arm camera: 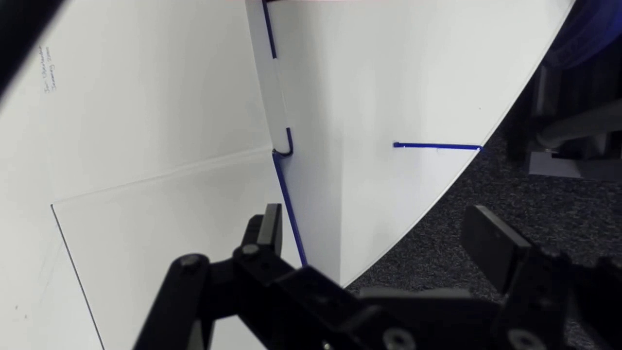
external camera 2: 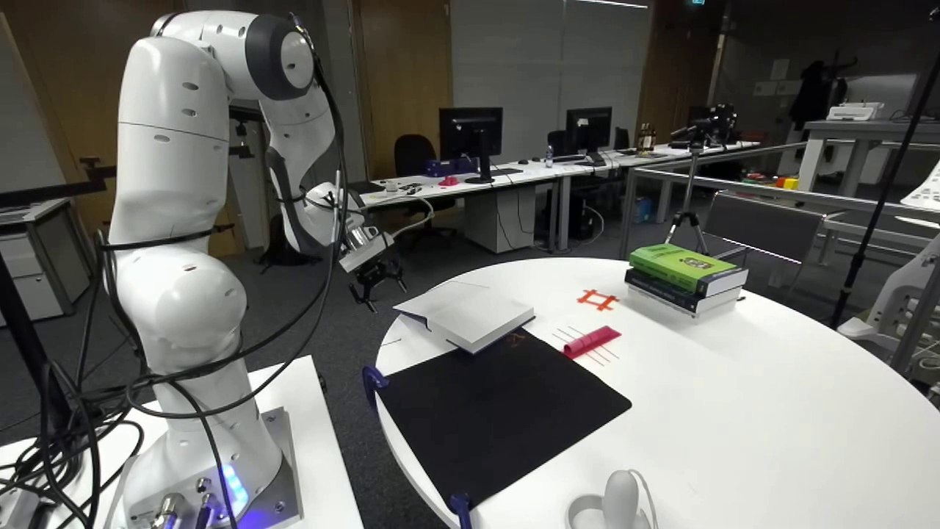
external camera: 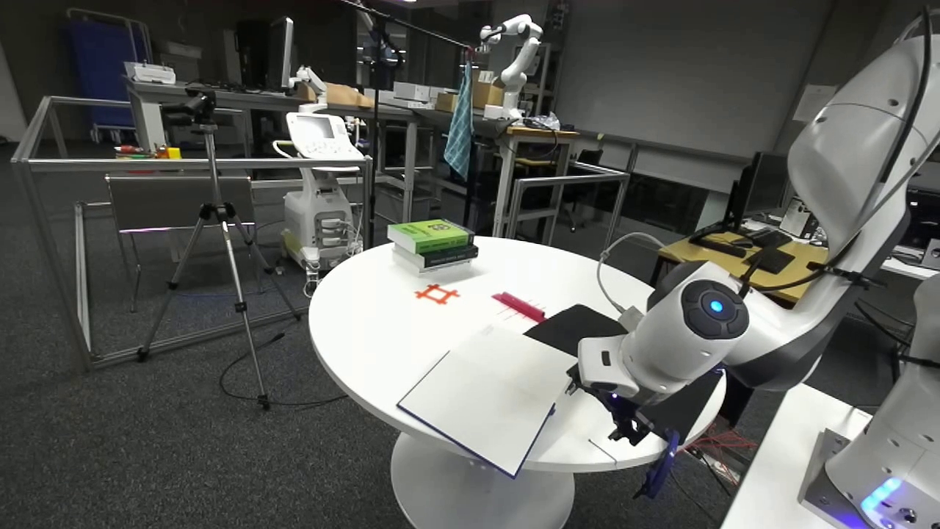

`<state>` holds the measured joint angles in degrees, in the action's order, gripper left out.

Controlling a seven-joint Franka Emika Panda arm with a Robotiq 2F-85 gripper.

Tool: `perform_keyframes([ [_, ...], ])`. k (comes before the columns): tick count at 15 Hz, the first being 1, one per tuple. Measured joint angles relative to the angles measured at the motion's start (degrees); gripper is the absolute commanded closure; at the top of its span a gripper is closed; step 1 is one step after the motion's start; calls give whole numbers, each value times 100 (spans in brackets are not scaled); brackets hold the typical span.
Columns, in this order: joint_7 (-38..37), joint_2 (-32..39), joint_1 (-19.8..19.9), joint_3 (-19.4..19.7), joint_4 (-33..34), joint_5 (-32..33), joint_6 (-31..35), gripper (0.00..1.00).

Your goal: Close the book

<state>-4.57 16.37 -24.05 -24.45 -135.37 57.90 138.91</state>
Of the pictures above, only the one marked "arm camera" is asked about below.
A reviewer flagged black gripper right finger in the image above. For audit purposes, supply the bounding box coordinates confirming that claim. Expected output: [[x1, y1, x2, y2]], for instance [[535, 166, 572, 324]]
[[461, 203, 572, 298]]

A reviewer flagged white round pedestal table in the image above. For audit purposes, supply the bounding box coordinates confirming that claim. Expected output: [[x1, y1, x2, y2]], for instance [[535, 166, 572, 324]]
[[261, 0, 578, 289]]

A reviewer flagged blue hardcover book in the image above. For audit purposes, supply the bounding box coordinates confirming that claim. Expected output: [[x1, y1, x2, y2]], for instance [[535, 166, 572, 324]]
[[0, 0, 311, 350]]

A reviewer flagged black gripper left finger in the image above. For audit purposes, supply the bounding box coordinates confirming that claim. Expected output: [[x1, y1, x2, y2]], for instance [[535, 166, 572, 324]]
[[235, 201, 286, 260]]

